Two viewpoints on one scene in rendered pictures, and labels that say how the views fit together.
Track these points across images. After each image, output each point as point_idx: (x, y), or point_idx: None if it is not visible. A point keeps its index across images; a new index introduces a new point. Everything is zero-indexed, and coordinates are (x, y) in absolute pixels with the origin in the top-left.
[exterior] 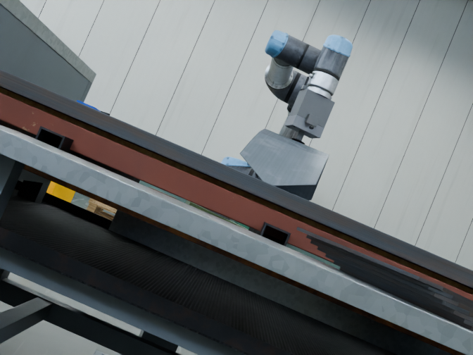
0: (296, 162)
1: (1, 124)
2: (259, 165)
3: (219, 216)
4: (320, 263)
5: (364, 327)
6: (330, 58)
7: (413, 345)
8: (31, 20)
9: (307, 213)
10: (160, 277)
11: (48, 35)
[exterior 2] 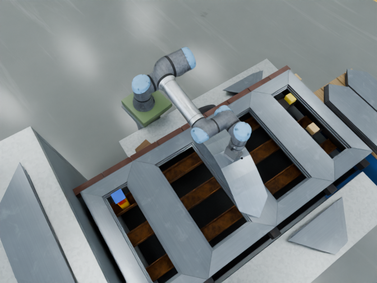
0: (253, 188)
1: None
2: (249, 209)
3: (157, 113)
4: (304, 252)
5: None
6: (244, 142)
7: None
8: (86, 238)
9: None
10: (206, 206)
11: (74, 213)
